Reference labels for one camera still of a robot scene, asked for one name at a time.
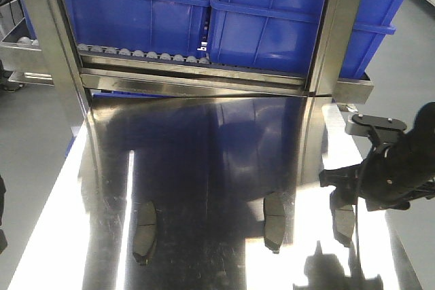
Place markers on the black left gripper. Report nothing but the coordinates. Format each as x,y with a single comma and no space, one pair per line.
3,240

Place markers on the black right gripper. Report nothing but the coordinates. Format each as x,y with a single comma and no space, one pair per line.
392,174

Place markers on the grey brake pad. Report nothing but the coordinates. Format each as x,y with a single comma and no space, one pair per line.
145,237
274,222
343,218

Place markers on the right blue plastic bin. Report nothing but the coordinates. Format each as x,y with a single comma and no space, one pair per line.
280,35

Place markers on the blue plastic bin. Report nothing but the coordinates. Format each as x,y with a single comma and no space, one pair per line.
161,26
280,35

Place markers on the left blue plastic bin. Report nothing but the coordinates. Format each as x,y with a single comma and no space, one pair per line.
161,26

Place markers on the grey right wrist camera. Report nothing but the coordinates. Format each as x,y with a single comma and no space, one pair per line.
379,130

